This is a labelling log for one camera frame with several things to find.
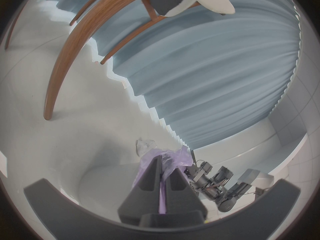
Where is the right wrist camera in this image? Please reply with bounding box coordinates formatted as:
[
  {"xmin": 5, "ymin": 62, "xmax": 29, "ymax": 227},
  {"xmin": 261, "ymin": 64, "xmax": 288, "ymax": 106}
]
[{"xmin": 212, "ymin": 166, "xmax": 234, "ymax": 184}]

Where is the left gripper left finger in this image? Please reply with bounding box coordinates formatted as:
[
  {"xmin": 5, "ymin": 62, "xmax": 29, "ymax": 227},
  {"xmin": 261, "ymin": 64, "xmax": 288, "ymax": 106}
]
[{"xmin": 117, "ymin": 155, "xmax": 162, "ymax": 226}]

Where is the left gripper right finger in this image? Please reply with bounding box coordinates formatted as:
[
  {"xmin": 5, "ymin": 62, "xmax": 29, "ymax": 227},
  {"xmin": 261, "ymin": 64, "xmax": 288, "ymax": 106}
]
[{"xmin": 165, "ymin": 168, "xmax": 208, "ymax": 222}]

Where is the white trash bin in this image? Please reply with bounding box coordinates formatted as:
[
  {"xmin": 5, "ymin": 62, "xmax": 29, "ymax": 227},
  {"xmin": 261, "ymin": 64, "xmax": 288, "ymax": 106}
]
[{"xmin": 78, "ymin": 163, "xmax": 150, "ymax": 221}]

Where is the white cushioned wooden chair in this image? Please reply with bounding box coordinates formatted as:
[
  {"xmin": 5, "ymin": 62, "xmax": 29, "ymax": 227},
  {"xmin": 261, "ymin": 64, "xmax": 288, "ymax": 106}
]
[{"xmin": 4, "ymin": 0, "xmax": 235, "ymax": 121}]

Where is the white paper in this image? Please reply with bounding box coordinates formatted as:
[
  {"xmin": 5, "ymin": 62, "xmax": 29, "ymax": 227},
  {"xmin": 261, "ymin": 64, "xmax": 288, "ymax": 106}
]
[{"xmin": 136, "ymin": 138, "xmax": 157, "ymax": 157}]

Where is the pale blue curtain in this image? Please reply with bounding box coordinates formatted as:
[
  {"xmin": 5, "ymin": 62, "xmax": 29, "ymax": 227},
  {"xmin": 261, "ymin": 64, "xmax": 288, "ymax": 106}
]
[{"xmin": 37, "ymin": 0, "xmax": 304, "ymax": 149}]

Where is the purple plastic bag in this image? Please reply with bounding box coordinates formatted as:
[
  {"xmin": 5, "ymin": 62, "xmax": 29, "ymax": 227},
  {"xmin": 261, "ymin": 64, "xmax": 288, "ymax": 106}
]
[{"xmin": 132, "ymin": 148, "xmax": 194, "ymax": 214}]

